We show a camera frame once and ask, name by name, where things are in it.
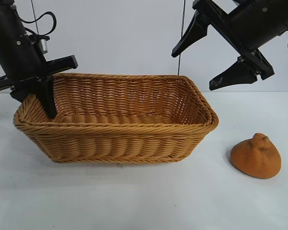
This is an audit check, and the orange-brown bread bun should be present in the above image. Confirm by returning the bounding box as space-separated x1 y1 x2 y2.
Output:
230 133 283 179

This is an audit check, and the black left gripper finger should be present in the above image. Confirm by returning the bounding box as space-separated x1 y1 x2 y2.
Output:
10 83 35 103
31 75 57 119

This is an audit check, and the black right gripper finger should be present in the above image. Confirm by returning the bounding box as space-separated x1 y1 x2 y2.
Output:
171 11 208 58
208 57 257 91

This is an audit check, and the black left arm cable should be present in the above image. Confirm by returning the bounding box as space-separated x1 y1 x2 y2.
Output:
15 11 58 39

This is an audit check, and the tan woven wicker basket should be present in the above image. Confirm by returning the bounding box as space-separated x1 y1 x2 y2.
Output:
13 73 219 164

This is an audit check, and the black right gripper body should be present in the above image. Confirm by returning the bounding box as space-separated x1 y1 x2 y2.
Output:
193 0 288 81

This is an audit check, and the left wrist camera silver lens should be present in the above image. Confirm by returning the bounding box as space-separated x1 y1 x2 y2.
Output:
28 34 50 54

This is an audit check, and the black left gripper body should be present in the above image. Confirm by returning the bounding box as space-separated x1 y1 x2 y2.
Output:
0 34 79 94

